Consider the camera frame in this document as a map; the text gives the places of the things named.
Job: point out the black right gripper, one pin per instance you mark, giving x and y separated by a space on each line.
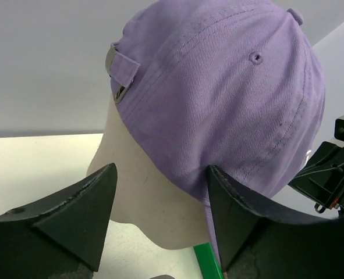
322 178

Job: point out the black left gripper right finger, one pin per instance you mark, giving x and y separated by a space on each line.
260 238

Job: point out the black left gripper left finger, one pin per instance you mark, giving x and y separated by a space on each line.
61 235

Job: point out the purple baseball cap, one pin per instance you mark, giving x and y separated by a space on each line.
234 84

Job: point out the green plastic tray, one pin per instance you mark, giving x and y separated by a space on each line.
207 263

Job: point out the beige mannequin head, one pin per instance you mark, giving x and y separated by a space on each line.
144 197

